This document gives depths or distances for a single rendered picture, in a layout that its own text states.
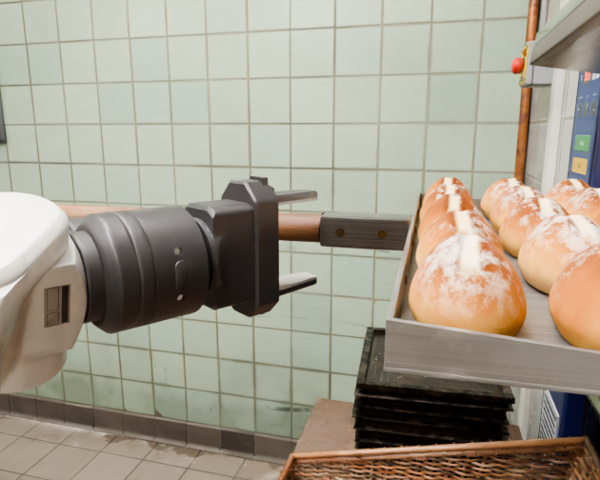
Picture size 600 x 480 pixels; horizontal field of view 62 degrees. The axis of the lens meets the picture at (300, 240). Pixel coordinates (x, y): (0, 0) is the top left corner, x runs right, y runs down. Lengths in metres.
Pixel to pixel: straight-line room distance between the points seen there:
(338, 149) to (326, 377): 0.86
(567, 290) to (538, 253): 0.09
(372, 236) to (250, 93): 1.37
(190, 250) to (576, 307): 0.25
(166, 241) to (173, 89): 1.61
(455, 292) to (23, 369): 0.27
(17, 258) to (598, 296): 0.30
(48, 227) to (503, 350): 0.26
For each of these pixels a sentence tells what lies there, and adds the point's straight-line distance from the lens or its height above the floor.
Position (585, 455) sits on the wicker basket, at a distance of 0.89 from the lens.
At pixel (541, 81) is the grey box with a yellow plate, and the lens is 1.38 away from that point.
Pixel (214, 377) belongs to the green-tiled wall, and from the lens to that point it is 2.13.
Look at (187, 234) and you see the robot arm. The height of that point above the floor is 1.22.
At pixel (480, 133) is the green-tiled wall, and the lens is 1.71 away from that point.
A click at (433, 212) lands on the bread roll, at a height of 1.22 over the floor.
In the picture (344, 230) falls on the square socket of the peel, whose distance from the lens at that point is 0.51.
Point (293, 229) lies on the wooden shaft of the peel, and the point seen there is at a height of 1.20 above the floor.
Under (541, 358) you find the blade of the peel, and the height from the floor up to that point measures 1.20.
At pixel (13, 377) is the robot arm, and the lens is 0.38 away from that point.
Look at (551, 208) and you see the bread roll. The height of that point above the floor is 1.23.
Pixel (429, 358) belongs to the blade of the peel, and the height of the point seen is 1.19.
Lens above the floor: 1.30
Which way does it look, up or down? 12 degrees down
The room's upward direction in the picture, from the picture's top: straight up
